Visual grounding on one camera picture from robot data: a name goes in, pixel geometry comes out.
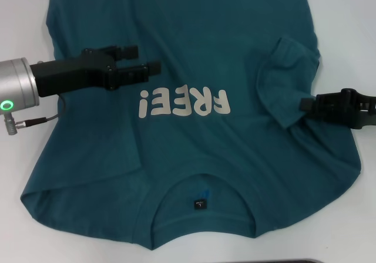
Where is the teal blue printed t-shirt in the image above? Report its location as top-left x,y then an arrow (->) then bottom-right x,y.
19,0 -> 365,242

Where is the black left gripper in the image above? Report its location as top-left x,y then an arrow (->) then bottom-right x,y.
28,44 -> 162,98

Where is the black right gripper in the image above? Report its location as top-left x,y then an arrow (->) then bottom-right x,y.
298,88 -> 376,130

